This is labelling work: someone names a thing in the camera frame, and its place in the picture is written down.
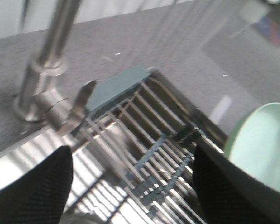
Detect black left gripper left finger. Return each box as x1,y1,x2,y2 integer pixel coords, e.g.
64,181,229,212
0,146,73,224

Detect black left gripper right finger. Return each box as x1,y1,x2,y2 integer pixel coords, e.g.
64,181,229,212
193,143,280,224

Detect light green round plate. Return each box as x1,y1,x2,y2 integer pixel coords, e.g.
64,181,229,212
223,102,280,192

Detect grey dish drying rack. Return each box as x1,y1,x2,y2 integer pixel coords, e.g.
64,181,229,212
81,66,227,224

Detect steel kitchen faucet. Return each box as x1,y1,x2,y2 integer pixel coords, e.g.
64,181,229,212
14,0,97,136

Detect stainless steel sink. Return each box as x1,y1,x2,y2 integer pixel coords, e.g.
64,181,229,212
0,66,227,224

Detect white pleated curtain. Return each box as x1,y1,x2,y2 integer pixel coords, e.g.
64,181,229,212
0,0,180,38

